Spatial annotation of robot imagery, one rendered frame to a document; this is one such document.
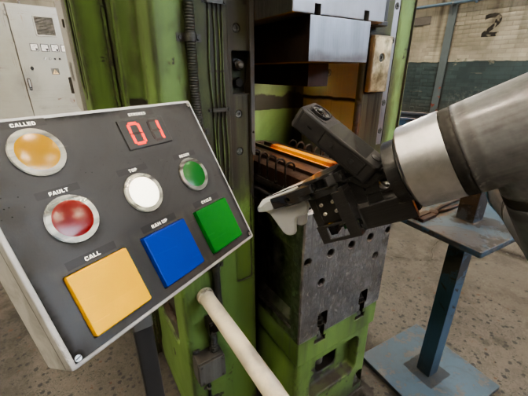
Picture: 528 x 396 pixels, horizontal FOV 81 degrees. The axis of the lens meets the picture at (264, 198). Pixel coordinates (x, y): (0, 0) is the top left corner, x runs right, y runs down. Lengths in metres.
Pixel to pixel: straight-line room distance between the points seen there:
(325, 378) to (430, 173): 1.16
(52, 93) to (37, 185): 5.42
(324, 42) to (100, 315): 0.69
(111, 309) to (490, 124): 0.42
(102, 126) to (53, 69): 5.36
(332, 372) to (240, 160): 0.93
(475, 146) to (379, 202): 0.11
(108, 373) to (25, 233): 1.37
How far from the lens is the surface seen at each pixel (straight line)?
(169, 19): 0.78
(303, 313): 0.98
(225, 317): 0.89
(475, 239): 1.17
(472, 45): 8.66
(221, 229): 0.53
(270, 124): 1.31
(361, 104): 1.14
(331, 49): 0.83
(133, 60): 1.13
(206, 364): 1.11
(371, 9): 0.93
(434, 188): 0.33
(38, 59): 5.82
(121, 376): 1.70
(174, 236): 0.47
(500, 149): 0.32
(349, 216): 0.37
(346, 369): 1.44
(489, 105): 0.33
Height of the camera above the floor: 1.25
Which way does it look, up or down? 22 degrees down
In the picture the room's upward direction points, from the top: straight up
